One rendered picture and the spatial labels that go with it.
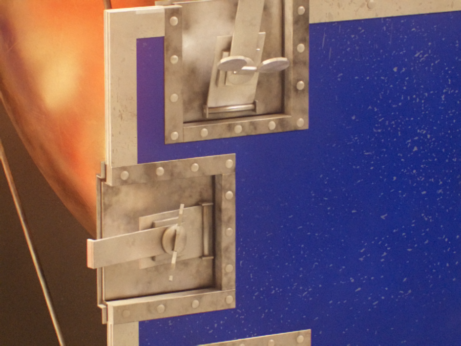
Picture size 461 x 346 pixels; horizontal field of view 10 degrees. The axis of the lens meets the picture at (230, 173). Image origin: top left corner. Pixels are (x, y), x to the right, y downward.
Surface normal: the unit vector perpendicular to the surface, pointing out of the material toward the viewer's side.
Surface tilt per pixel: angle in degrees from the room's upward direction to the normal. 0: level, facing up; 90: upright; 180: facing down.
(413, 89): 90
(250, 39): 109
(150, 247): 90
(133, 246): 90
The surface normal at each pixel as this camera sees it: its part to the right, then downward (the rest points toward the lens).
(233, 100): 0.43, 0.51
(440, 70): 0.45, 0.20
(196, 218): 0.65, 0.17
